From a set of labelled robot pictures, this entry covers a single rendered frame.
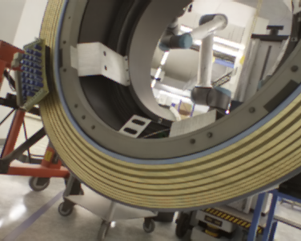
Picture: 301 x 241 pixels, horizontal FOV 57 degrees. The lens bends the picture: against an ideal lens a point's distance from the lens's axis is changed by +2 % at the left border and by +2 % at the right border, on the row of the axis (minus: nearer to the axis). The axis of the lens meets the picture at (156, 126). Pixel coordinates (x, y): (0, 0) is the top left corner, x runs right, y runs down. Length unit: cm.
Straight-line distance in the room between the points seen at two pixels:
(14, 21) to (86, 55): 288
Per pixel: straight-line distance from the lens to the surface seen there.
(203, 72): 238
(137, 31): 158
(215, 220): 212
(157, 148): 90
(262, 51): 262
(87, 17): 150
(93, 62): 137
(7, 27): 421
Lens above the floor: 66
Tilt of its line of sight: 3 degrees up
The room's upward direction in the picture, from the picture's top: 16 degrees clockwise
